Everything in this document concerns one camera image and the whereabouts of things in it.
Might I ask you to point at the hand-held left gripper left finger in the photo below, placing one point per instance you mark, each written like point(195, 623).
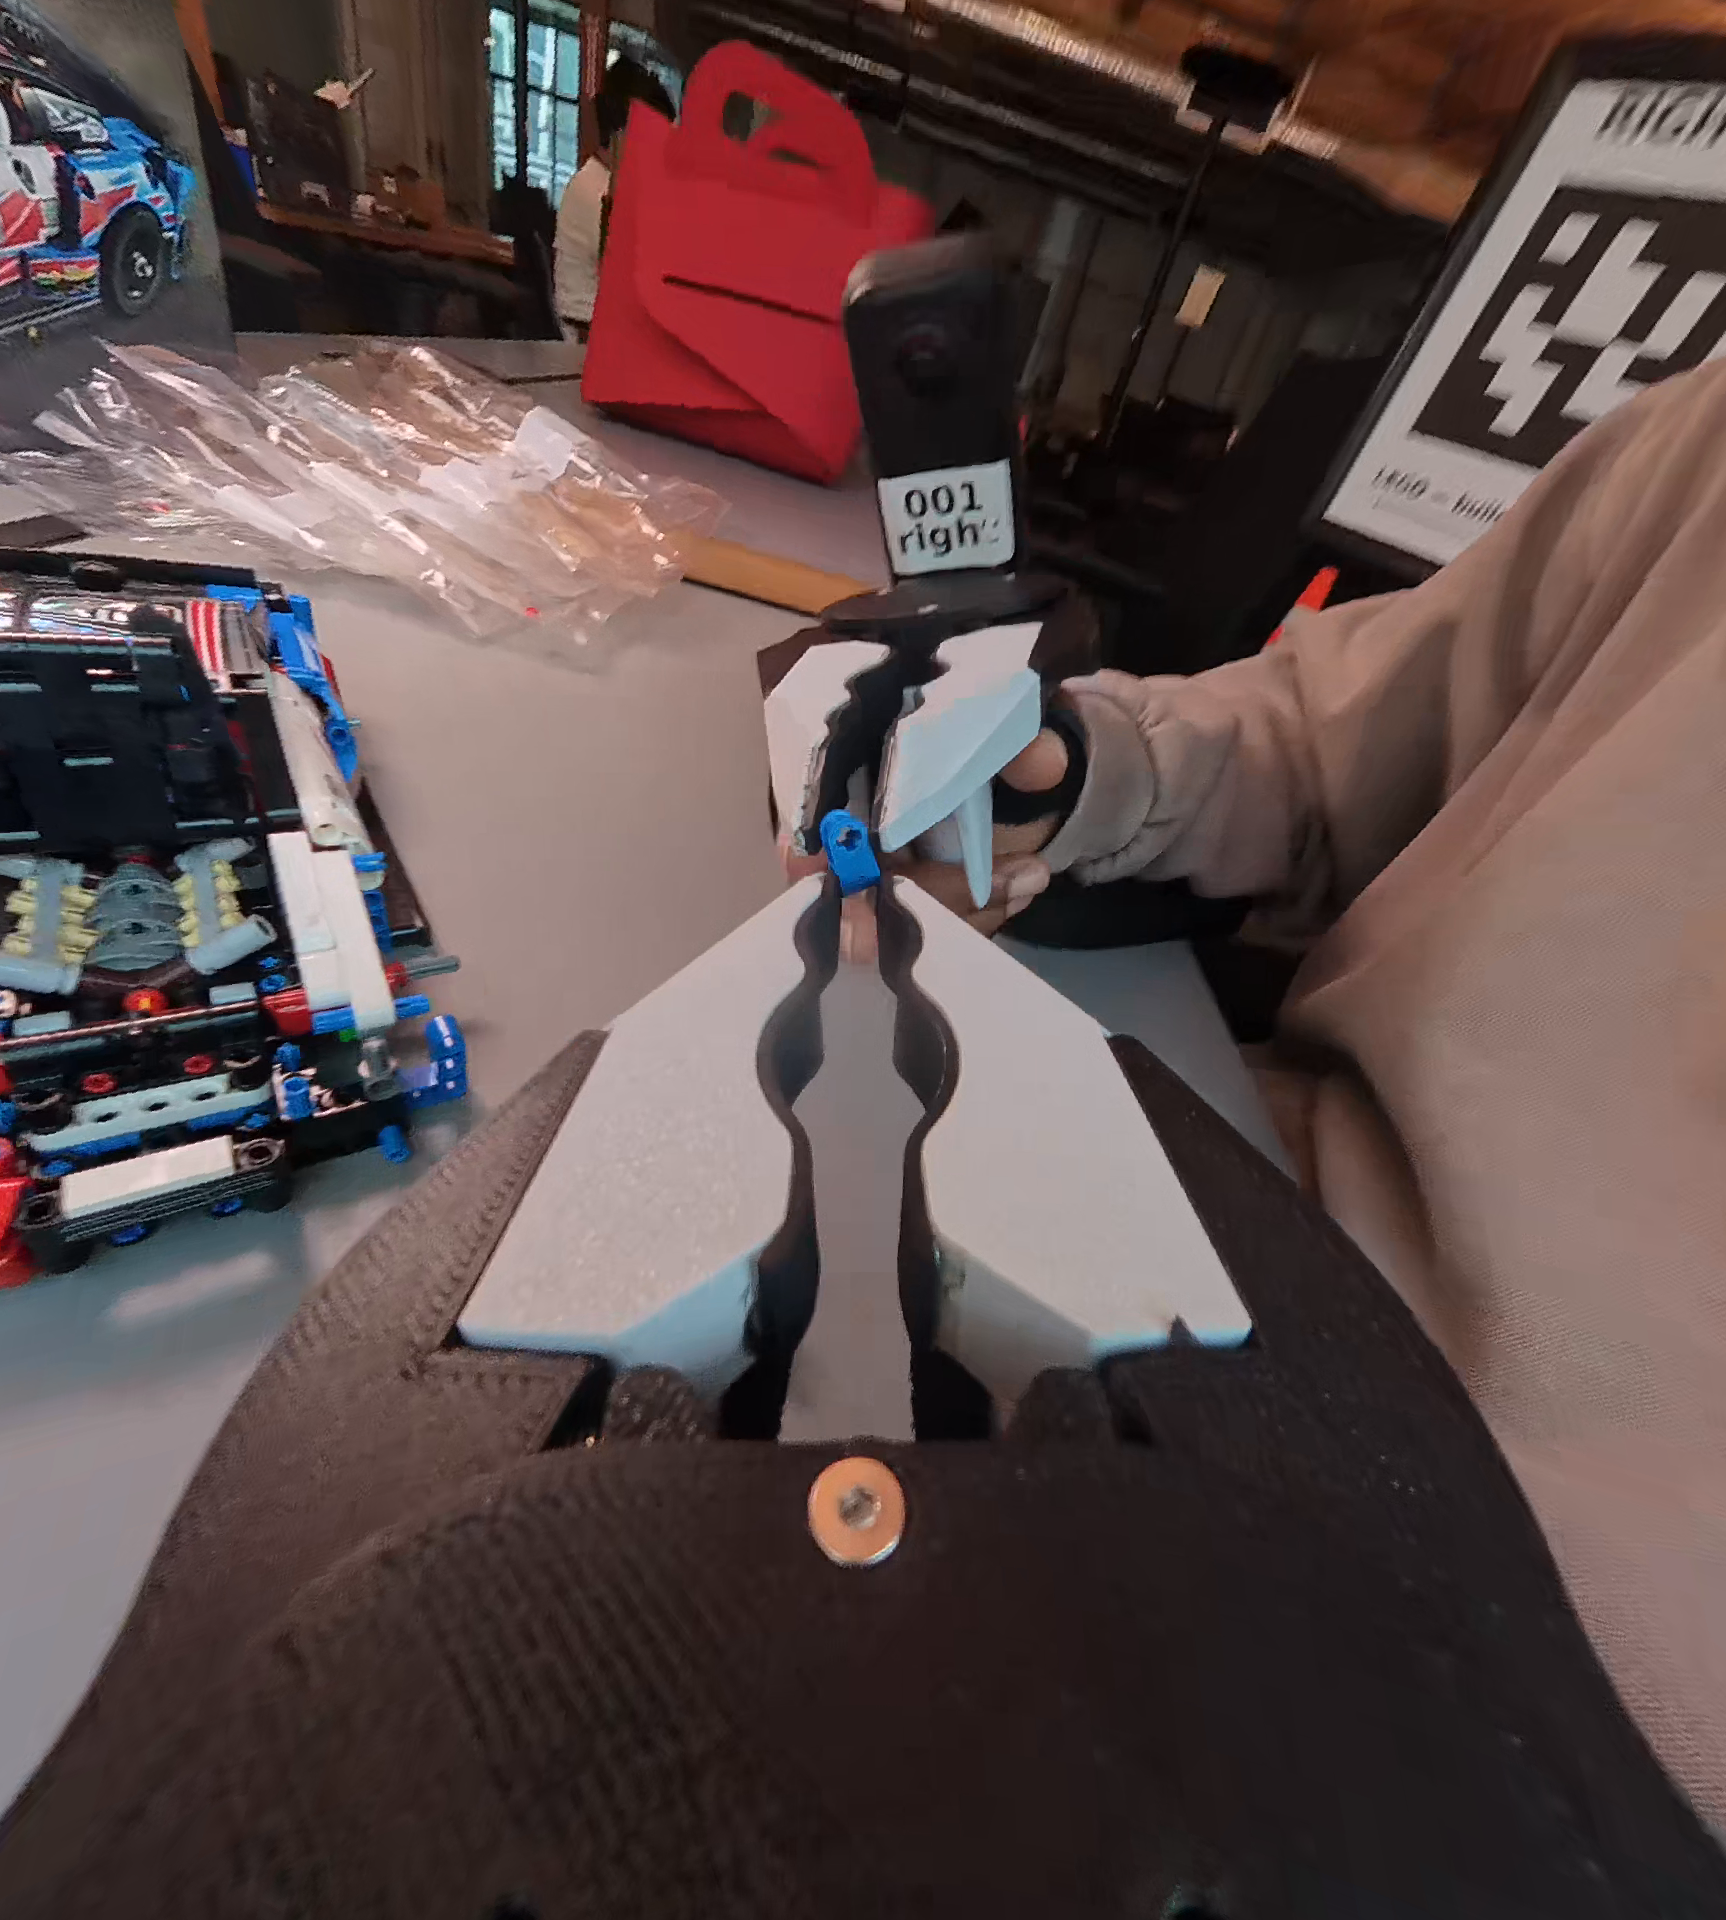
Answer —
point(622, 1183)

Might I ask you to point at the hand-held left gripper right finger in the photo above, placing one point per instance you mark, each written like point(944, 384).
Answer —
point(1057, 1203)

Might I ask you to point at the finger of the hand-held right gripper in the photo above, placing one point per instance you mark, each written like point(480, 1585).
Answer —
point(954, 751)
point(800, 721)

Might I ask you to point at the blue toy brick connector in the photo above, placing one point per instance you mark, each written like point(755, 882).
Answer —
point(849, 852)

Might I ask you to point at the person's right forearm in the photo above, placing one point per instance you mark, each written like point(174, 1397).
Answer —
point(1369, 633)

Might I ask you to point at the grey desk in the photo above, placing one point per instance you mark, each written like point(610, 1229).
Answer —
point(605, 777)

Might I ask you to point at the person's right hand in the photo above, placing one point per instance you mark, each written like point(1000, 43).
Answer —
point(1021, 871)

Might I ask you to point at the cardboard strip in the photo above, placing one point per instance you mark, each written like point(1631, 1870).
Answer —
point(774, 574)

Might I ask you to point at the red felt bag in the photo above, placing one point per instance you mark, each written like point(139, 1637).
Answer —
point(744, 297)

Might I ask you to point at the clear plastic bag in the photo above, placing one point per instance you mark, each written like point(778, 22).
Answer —
point(506, 492)
point(139, 437)

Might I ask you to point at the orange traffic cone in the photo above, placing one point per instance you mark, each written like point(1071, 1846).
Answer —
point(1302, 605)

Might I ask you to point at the person's beige sweater torso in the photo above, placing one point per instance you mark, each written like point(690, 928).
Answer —
point(1598, 1276)

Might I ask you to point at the toy brick car model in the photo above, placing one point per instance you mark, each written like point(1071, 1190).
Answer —
point(113, 928)

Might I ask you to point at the wooden background table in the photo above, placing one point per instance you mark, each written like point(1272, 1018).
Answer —
point(384, 230)

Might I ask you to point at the framed marker sign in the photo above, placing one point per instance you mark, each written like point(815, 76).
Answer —
point(1581, 297)

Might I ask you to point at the printed toy car box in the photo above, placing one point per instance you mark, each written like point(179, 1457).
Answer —
point(24, 224)

